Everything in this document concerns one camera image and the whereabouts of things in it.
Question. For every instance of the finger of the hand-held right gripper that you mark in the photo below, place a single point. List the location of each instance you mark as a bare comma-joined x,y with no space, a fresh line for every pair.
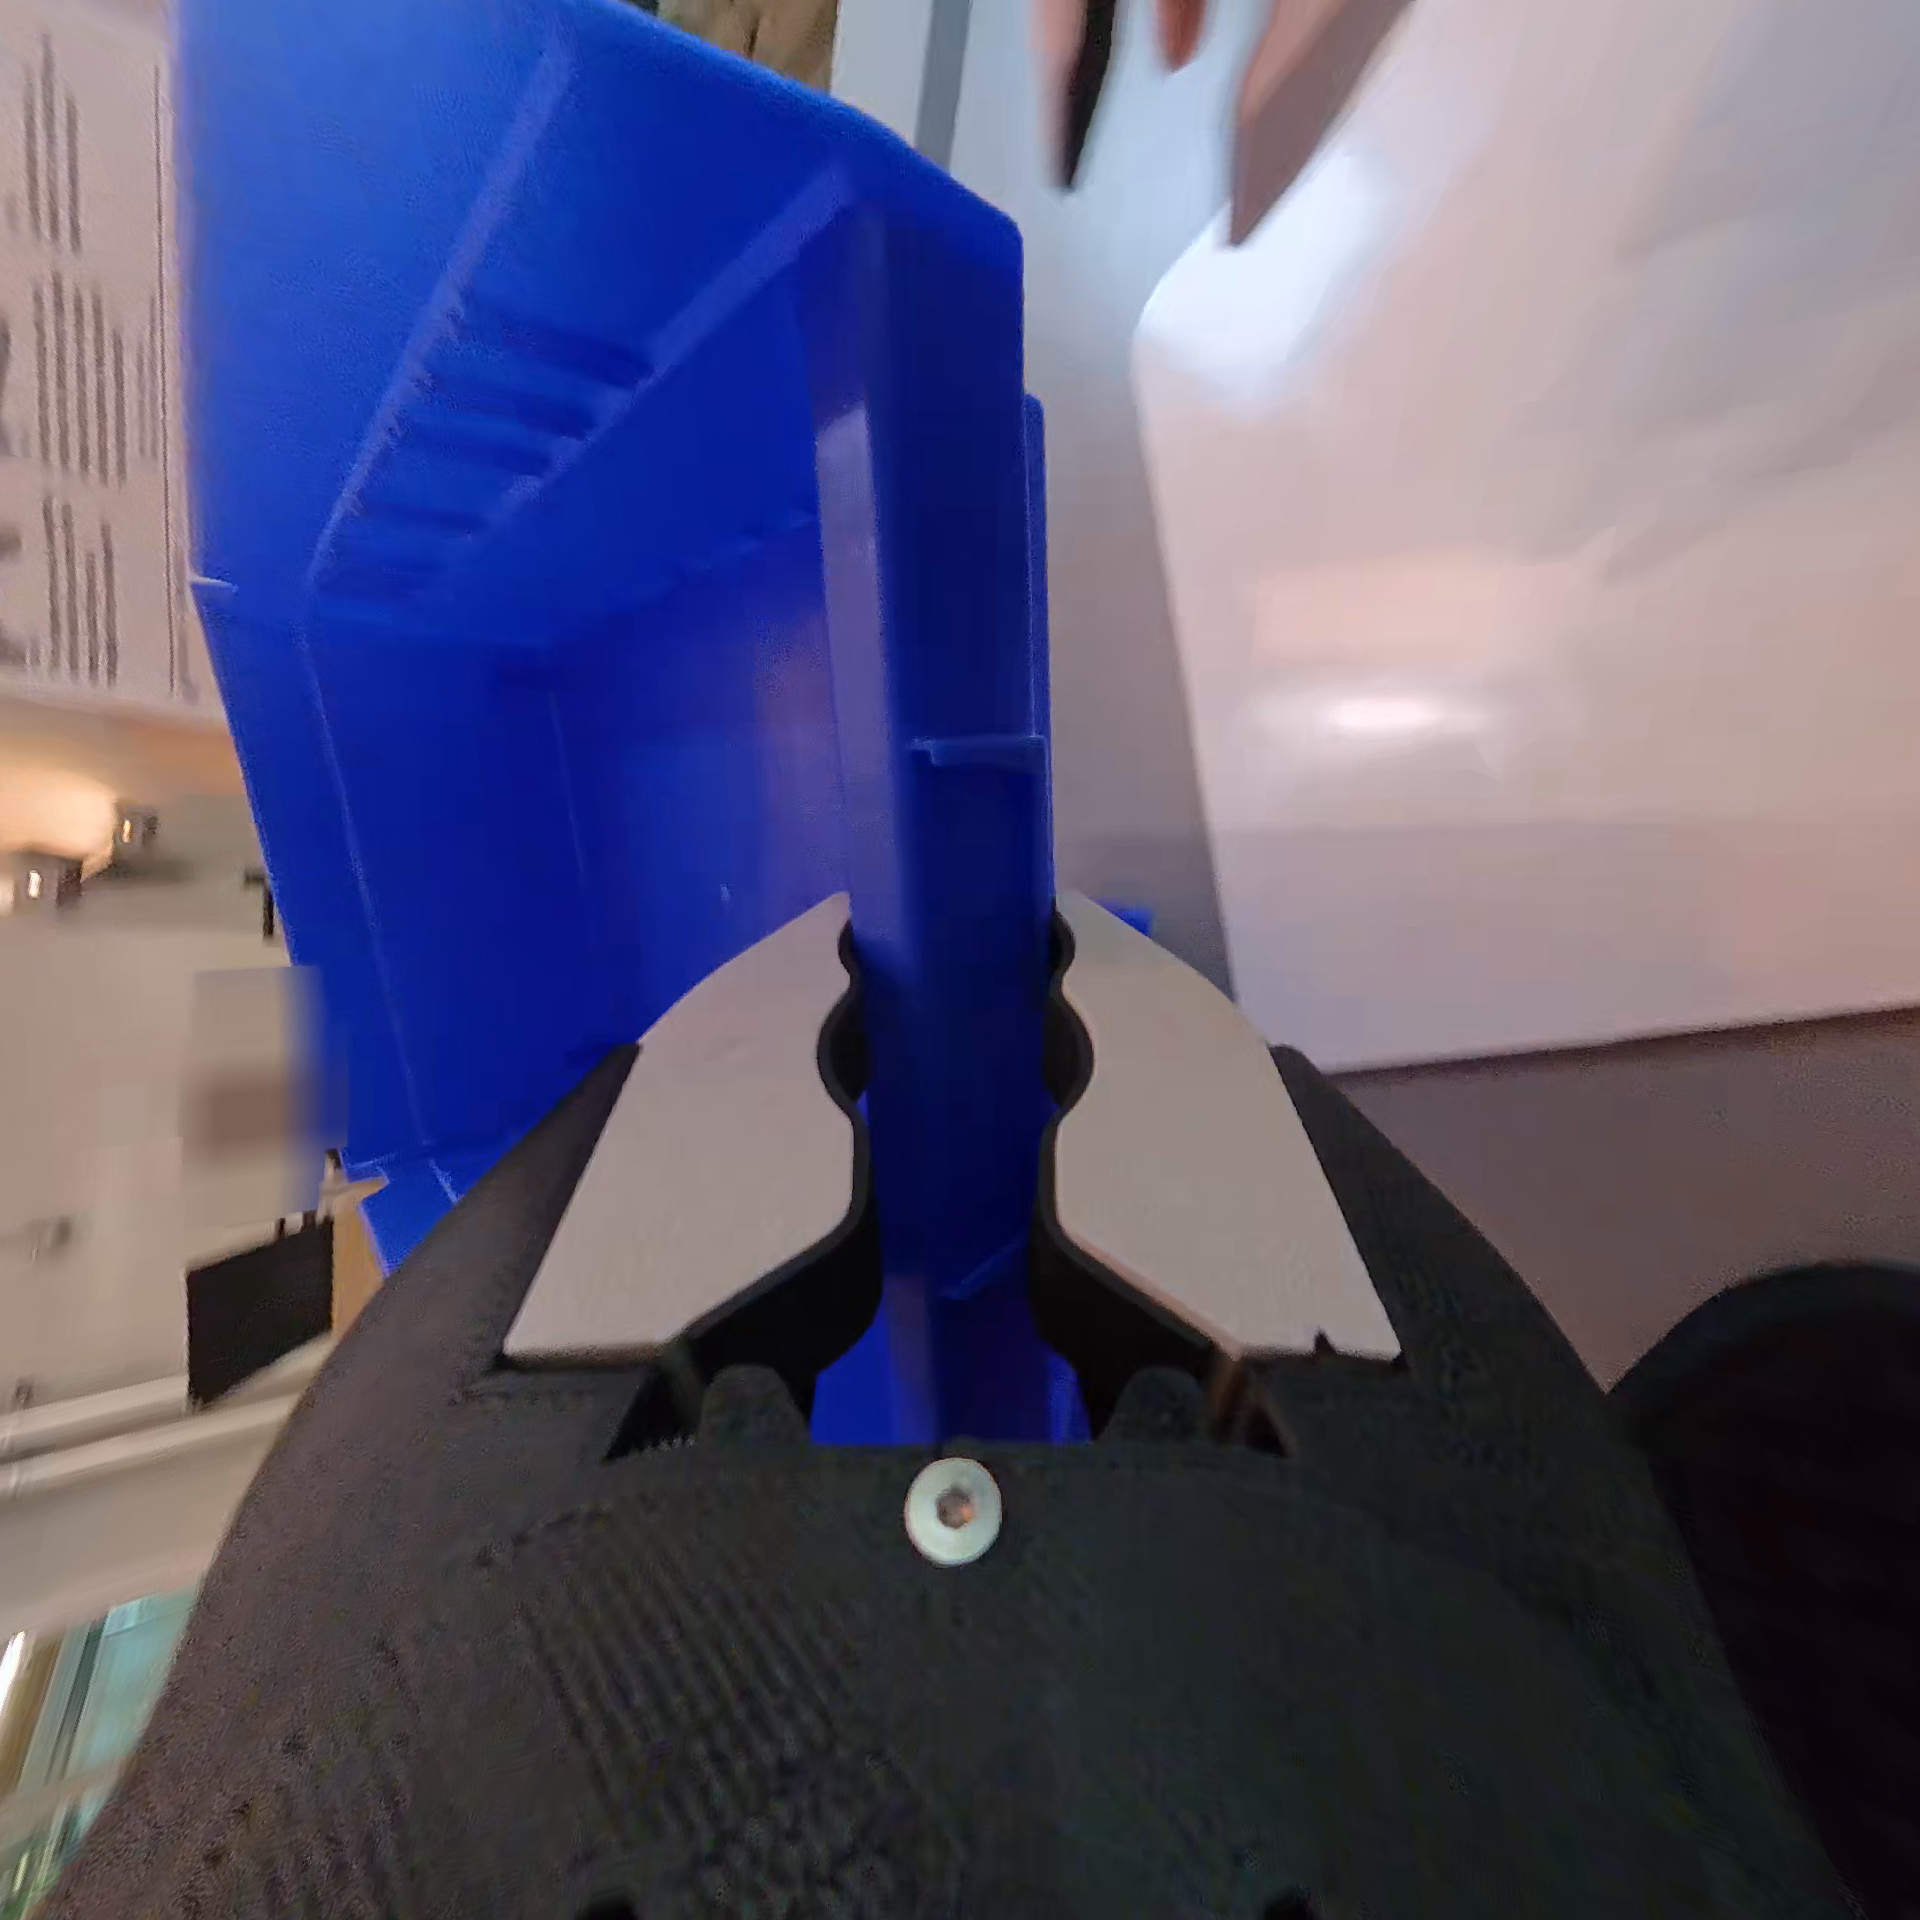
1296,91
1075,76

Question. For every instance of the white whiteboard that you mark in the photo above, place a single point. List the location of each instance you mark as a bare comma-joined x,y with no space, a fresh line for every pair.
1562,601

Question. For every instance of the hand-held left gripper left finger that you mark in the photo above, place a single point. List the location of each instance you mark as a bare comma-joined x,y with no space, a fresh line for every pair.
692,1187

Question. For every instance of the blue plastic bin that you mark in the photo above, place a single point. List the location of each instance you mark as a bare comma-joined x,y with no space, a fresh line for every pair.
602,601

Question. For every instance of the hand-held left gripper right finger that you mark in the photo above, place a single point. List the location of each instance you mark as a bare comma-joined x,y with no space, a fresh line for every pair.
1216,1187

